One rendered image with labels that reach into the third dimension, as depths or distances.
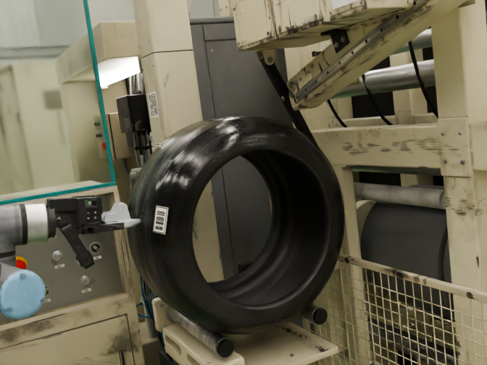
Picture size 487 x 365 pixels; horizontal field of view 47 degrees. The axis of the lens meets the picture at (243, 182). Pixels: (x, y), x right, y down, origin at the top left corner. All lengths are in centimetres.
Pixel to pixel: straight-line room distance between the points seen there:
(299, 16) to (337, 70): 20
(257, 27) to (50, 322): 110
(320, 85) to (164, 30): 48
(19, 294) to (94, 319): 81
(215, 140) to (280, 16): 40
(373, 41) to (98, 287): 117
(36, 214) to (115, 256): 71
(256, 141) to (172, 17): 53
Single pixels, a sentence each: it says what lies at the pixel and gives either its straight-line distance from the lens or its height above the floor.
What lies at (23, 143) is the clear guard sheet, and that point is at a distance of 185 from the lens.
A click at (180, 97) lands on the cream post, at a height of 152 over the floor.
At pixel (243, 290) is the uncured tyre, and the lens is 169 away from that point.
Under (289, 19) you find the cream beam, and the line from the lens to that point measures 151.
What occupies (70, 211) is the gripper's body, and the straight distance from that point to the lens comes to 132.
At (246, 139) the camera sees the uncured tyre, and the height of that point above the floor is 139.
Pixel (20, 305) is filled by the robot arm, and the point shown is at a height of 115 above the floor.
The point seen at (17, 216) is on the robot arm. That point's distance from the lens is 128.
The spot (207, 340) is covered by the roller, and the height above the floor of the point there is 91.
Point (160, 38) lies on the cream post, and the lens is 169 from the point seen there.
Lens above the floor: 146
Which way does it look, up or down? 7 degrees down
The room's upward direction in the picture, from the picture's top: 7 degrees counter-clockwise
